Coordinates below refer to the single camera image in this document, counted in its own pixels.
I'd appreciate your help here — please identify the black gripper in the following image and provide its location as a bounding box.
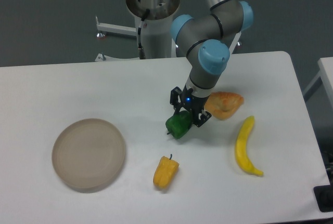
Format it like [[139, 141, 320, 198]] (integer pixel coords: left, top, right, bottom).
[[170, 83, 213, 127]]

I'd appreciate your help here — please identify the green bell pepper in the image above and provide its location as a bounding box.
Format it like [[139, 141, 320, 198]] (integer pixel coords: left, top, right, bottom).
[[165, 111, 193, 139]]

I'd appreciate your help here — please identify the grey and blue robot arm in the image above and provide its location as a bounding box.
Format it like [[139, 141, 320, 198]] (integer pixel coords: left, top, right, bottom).
[[126, 0, 253, 126]]

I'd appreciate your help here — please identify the yellow bell pepper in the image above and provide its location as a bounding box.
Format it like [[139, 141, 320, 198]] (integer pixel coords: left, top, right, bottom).
[[153, 154, 180, 189]]

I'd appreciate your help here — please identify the orange pastry bread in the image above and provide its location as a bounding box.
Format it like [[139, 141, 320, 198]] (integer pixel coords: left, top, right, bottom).
[[204, 91, 244, 120]]

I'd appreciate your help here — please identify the yellow banana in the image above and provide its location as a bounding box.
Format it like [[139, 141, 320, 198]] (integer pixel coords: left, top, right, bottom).
[[235, 115, 264, 177]]

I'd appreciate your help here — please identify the beige round plate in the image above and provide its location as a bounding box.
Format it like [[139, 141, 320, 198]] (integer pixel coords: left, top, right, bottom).
[[52, 118, 126, 193]]

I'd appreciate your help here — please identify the white side table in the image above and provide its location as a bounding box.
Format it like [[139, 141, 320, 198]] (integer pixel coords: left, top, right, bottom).
[[302, 57, 333, 104]]

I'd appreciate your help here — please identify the black device at table edge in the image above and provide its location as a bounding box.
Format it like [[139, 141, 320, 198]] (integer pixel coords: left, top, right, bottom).
[[313, 185, 332, 213]]

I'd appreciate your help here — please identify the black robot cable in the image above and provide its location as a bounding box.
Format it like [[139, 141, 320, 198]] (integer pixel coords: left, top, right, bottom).
[[136, 9, 150, 60]]

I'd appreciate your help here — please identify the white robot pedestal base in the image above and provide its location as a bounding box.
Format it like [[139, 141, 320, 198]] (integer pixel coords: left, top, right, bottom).
[[94, 0, 182, 62]]

